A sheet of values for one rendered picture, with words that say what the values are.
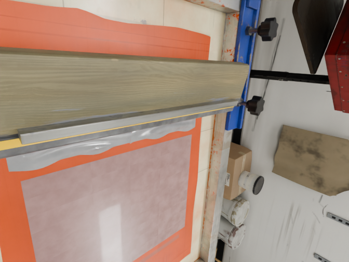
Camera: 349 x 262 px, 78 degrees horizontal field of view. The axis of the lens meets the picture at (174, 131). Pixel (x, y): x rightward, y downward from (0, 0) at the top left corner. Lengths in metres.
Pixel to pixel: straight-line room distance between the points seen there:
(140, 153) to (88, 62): 0.24
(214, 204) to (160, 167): 0.24
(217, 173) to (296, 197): 2.00
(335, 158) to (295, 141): 0.33
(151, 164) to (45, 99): 0.28
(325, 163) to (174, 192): 1.90
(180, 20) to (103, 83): 0.25
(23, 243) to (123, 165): 0.18
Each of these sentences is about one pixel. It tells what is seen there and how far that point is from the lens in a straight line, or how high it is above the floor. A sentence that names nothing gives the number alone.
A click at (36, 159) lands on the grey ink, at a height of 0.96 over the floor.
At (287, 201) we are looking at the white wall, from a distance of 2.62.
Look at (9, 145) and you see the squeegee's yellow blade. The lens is 0.25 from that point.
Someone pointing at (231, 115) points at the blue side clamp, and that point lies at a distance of 0.55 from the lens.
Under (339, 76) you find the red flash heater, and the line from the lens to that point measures 1.21.
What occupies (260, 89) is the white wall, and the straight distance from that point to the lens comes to 2.44.
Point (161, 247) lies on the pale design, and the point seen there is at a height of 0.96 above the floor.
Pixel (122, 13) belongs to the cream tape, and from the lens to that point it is 0.38.
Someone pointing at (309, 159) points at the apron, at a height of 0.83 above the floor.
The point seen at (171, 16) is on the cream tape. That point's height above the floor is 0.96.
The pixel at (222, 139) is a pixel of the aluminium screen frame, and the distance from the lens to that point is 0.57.
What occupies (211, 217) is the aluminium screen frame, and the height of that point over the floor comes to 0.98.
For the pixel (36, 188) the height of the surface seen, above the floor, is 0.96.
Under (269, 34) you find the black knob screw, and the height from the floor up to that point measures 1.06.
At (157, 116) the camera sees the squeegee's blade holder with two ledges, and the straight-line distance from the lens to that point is 0.28.
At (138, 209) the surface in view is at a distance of 0.49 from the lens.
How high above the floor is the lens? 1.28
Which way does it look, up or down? 43 degrees down
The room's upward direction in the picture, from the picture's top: 111 degrees clockwise
